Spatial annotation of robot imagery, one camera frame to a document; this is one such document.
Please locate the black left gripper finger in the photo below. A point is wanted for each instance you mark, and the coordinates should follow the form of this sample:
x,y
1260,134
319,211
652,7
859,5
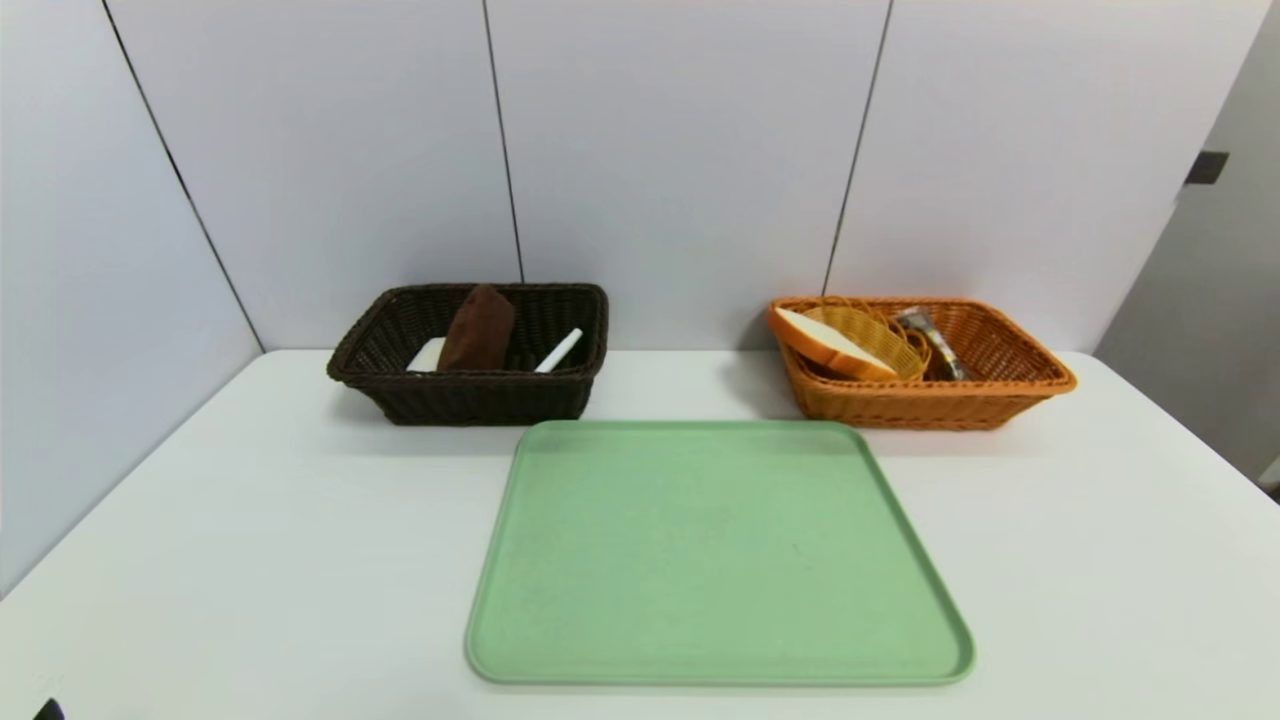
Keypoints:
x,y
50,713

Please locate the white soap bar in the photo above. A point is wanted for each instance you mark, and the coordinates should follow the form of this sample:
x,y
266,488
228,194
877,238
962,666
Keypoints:
x,y
428,356

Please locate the brown cloth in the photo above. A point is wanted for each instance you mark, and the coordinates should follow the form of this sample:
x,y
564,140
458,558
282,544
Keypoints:
x,y
478,330

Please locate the white marker pen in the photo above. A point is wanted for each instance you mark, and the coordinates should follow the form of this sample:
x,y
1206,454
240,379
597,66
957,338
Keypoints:
x,y
558,351

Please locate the toast bread slice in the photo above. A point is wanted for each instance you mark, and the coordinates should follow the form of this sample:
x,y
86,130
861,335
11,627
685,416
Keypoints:
x,y
835,342

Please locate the small yellow wicker basket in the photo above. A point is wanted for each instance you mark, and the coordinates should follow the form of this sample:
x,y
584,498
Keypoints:
x,y
890,335

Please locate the clear candy packet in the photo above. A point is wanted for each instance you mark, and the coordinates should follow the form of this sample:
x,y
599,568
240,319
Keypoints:
x,y
940,345

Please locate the dark brown wicker basket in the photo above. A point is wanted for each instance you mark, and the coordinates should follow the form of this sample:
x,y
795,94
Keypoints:
x,y
470,400

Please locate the orange wicker basket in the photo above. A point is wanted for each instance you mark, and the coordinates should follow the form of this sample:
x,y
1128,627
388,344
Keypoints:
x,y
960,405

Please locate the green plastic tray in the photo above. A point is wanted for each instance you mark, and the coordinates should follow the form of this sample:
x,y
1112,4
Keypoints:
x,y
720,560

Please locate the black wall fixture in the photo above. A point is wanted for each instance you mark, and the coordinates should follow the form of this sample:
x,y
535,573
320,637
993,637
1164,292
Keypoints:
x,y
1207,167

